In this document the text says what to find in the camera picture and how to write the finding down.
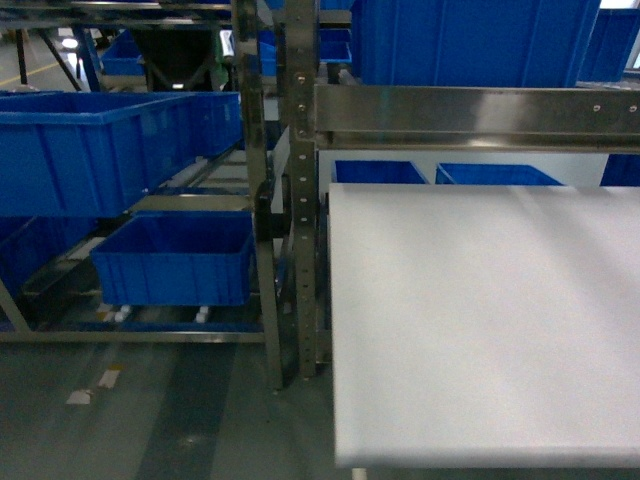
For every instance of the large blue bin on shelf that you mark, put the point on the large blue bin on shelf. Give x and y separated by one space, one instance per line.
506 44

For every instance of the white work table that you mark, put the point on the white work table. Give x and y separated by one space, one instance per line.
485 326

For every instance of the blue bin shelf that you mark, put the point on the blue bin shelf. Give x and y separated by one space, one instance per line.
178 259
79 154

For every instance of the stainless steel roller shelf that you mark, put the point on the stainless steel roller shelf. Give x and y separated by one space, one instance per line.
324 116

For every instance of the blue bin lower shelf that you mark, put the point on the blue bin lower shelf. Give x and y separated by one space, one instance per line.
178 259

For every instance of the blue bin upper left shelf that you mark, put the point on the blue bin upper left shelf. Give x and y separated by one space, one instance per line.
79 154

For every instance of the steel shelf upright post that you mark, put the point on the steel shelf upright post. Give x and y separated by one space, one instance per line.
245 28

